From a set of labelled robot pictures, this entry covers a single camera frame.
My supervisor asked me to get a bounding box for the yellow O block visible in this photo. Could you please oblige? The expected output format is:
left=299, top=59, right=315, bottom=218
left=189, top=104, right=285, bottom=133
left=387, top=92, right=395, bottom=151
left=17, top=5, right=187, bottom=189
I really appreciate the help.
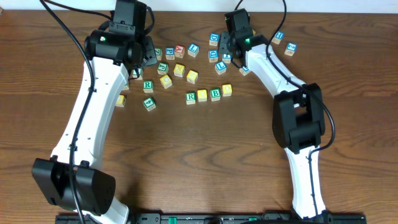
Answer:
left=197, top=89, right=208, bottom=102
left=222, top=84, right=233, bottom=97

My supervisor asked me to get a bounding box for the green B block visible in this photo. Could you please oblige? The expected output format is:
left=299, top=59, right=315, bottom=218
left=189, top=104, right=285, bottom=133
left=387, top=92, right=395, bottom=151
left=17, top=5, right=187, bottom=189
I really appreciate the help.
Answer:
left=210, top=88, right=221, bottom=101

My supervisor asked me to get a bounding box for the green r block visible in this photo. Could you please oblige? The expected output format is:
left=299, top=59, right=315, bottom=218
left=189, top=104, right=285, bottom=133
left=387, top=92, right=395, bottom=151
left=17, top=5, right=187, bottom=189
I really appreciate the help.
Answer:
left=143, top=80, right=154, bottom=93
left=185, top=92, right=196, bottom=105

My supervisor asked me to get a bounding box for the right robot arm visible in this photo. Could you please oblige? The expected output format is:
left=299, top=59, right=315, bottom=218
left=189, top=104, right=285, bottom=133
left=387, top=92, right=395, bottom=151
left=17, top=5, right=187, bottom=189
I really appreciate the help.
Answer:
left=219, top=30, right=327, bottom=220

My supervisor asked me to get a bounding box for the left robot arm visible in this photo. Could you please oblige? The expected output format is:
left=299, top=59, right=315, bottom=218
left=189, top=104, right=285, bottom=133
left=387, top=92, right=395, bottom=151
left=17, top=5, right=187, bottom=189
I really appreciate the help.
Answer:
left=32, top=30, right=157, bottom=223

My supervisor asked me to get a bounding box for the green Z block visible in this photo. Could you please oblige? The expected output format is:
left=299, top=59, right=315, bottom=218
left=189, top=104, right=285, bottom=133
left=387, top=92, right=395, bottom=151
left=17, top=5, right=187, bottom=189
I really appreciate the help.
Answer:
left=155, top=48, right=162, bottom=60

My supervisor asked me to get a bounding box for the blue D block upper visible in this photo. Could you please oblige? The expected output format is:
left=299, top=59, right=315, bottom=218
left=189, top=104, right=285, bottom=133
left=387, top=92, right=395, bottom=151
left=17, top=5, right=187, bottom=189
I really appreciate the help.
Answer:
left=209, top=33, right=220, bottom=47

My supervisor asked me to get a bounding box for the blue d block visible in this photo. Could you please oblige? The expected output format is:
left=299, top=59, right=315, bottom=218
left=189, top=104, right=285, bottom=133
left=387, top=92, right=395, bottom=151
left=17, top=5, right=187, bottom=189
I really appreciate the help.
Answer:
left=208, top=50, right=219, bottom=63
left=209, top=33, right=220, bottom=47

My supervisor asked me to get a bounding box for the blue D block lower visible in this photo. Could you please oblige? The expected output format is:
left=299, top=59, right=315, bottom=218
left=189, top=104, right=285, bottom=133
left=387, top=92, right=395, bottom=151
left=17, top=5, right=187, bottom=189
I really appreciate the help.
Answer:
left=208, top=50, right=219, bottom=63

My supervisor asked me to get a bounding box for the blue P block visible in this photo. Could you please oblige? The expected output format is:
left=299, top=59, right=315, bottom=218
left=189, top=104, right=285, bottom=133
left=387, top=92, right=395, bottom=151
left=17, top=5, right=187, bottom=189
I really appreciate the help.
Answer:
left=165, top=47, right=175, bottom=60

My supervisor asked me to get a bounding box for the blue T block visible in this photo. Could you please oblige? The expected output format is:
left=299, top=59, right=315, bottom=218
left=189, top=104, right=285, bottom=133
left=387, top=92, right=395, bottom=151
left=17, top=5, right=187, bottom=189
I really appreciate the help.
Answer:
left=222, top=54, right=232, bottom=63

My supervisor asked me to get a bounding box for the green J block left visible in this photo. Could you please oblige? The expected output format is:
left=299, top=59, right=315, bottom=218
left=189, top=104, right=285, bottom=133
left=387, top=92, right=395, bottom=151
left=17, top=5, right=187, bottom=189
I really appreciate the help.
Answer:
left=157, top=62, right=169, bottom=75

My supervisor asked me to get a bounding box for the green 7 block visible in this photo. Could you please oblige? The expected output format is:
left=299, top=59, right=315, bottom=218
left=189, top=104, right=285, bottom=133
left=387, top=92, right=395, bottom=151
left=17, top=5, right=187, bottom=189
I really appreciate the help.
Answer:
left=131, top=68, right=144, bottom=80

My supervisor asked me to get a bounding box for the red A block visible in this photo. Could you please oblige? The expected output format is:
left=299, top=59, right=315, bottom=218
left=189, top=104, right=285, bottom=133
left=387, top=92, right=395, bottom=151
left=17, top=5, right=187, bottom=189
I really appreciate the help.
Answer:
left=175, top=45, right=185, bottom=58

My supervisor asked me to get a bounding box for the blue L block lower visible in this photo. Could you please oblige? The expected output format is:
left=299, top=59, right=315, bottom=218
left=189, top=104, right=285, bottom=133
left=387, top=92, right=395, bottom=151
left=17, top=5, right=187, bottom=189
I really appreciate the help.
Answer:
left=215, top=61, right=227, bottom=75

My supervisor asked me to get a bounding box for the blue l block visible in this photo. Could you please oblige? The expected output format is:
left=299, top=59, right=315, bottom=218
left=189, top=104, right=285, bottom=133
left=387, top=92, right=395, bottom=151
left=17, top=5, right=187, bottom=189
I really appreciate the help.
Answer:
left=187, top=43, right=200, bottom=58
left=215, top=61, right=227, bottom=75

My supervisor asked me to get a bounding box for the blue 5 block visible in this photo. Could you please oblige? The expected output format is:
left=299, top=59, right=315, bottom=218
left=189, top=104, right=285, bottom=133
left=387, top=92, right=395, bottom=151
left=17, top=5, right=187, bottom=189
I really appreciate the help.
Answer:
left=239, top=67, right=251, bottom=76

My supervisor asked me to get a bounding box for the blue L block upper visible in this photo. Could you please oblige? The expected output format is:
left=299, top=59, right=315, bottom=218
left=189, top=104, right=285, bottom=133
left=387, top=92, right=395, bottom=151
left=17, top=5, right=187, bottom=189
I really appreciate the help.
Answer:
left=187, top=43, right=200, bottom=58

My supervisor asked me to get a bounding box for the yellow C block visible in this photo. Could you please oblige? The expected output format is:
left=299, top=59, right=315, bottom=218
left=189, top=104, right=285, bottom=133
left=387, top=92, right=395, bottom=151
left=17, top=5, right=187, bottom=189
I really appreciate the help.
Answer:
left=160, top=75, right=172, bottom=89

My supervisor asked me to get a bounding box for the yellow K block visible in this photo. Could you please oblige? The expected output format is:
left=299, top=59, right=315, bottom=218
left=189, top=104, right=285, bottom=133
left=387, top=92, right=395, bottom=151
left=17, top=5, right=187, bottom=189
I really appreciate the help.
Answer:
left=174, top=63, right=185, bottom=77

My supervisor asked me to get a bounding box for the blue H block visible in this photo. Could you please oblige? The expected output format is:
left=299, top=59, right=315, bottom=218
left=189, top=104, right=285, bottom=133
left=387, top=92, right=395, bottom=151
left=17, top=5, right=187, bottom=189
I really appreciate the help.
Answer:
left=272, top=31, right=284, bottom=45

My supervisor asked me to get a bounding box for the yellow S block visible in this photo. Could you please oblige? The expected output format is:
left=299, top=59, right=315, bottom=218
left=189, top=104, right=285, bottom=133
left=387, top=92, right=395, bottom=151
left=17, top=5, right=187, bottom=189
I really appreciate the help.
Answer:
left=187, top=70, right=198, bottom=84

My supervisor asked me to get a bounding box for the green 4 block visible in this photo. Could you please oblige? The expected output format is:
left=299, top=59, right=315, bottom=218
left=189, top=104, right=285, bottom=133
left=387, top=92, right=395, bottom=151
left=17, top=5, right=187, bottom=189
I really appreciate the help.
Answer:
left=142, top=97, right=156, bottom=111

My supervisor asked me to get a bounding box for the blue 2 block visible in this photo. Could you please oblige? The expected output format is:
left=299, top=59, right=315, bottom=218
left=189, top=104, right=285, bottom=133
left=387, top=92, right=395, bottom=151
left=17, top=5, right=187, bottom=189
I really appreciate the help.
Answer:
left=284, top=42, right=297, bottom=56

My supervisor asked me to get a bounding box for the yellow G block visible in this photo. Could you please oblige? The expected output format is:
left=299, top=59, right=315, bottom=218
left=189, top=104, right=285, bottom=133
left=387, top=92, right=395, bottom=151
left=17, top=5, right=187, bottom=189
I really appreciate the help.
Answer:
left=115, top=95, right=126, bottom=107

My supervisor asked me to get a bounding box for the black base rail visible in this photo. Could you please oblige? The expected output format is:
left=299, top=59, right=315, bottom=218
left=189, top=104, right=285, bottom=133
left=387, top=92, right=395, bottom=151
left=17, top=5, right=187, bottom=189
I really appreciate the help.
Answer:
left=55, top=212, right=368, bottom=224

